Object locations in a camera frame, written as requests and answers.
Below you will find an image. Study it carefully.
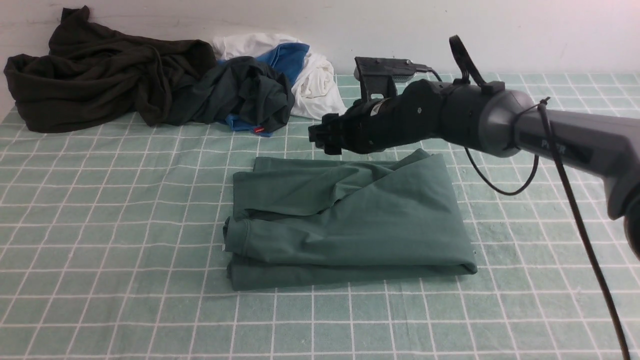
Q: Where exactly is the dark green crumpled garment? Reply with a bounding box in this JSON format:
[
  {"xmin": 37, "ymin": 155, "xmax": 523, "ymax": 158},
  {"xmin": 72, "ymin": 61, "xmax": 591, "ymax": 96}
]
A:
[{"xmin": 162, "ymin": 56, "xmax": 295, "ymax": 133}]

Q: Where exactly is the dark olive crumpled garment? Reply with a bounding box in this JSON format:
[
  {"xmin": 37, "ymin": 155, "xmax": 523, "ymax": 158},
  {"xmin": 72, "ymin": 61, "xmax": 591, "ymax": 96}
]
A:
[{"xmin": 4, "ymin": 6, "xmax": 217, "ymax": 133}]

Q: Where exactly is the green grid-pattern tablecloth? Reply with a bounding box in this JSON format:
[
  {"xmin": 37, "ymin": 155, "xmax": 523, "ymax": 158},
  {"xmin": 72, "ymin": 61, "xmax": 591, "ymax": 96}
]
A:
[{"xmin": 0, "ymin": 73, "xmax": 640, "ymax": 360}]

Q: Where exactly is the blue crumpled garment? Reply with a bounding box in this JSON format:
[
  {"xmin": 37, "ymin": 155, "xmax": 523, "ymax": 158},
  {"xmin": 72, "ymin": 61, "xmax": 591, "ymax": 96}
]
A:
[{"xmin": 225, "ymin": 42, "xmax": 310, "ymax": 138}]

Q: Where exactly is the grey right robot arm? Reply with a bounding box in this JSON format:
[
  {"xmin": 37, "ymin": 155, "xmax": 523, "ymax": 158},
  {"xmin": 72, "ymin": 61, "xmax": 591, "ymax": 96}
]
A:
[{"xmin": 308, "ymin": 79, "xmax": 640, "ymax": 255}]

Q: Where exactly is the white crumpled garment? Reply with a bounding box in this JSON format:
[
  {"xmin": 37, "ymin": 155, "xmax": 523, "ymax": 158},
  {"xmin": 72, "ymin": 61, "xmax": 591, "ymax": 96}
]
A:
[{"xmin": 212, "ymin": 32, "xmax": 346, "ymax": 120}]

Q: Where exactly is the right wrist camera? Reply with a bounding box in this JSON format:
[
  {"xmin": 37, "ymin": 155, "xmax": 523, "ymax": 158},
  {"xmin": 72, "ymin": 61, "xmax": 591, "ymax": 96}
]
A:
[{"xmin": 354, "ymin": 56, "xmax": 434, "ymax": 101}]

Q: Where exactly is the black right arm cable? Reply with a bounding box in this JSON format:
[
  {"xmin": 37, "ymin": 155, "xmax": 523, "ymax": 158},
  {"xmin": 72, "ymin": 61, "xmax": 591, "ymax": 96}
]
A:
[{"xmin": 425, "ymin": 35, "xmax": 632, "ymax": 360}]

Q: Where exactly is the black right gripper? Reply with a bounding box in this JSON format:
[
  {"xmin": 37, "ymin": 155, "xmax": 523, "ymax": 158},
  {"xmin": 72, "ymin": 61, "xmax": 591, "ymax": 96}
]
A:
[{"xmin": 308, "ymin": 79, "xmax": 445, "ymax": 156}]

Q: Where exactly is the green long-sleeve top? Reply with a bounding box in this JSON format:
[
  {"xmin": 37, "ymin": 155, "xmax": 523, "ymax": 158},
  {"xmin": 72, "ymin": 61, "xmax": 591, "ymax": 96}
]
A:
[{"xmin": 222, "ymin": 149, "xmax": 478, "ymax": 291}]

